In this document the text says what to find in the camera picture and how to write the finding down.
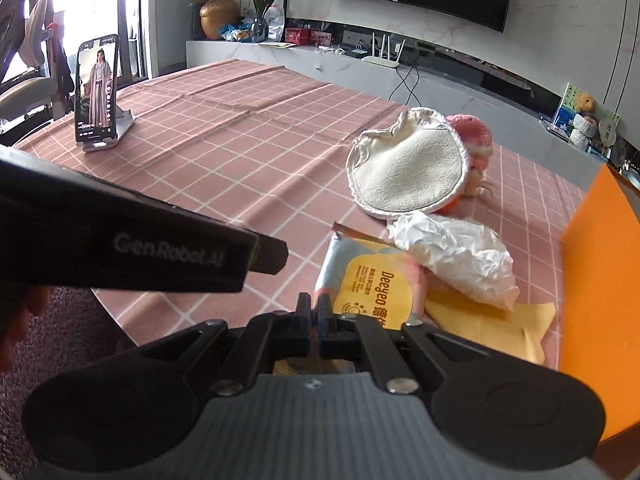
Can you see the white wifi router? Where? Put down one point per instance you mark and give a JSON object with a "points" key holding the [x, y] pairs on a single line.
{"points": [[384, 52]]}

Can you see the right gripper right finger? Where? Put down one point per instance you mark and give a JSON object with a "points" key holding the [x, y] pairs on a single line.
{"points": [[327, 327]]}

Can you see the pink knitted plush toy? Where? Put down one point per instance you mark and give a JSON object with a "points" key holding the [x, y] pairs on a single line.
{"points": [[477, 139]]}

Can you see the pink checkered tablecloth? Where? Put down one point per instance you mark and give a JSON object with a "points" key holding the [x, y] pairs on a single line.
{"points": [[239, 141]]}

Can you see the grey phone stand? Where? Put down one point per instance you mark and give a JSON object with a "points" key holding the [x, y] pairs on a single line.
{"points": [[92, 138]]}

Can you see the golden round vase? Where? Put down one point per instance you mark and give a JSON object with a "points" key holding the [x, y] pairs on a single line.
{"points": [[216, 13]]}

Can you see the small teddy bear on cabinet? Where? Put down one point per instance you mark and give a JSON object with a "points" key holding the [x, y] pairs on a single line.
{"points": [[585, 104]]}

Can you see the white crumpled plastic bag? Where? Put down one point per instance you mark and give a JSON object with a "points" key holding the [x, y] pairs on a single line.
{"points": [[466, 255]]}

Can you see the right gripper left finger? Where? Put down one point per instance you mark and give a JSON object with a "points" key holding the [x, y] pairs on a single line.
{"points": [[304, 318]]}

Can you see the person's left hand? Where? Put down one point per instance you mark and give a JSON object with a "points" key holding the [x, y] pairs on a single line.
{"points": [[18, 306]]}

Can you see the green plant in vase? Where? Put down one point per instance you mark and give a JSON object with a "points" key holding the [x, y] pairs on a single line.
{"points": [[262, 0]]}

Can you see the yellow cleaning cloth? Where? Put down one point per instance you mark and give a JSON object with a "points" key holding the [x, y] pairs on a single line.
{"points": [[518, 333]]}

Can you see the smartphone on stand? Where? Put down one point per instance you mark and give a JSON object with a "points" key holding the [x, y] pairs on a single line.
{"points": [[95, 81]]}

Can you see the orange cardboard box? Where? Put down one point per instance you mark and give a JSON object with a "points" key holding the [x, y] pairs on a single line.
{"points": [[600, 313]]}

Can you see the white round terry pouch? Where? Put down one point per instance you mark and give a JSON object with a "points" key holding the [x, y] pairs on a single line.
{"points": [[417, 164]]}

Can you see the yellow wipes packet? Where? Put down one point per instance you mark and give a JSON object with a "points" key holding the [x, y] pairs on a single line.
{"points": [[364, 275]]}

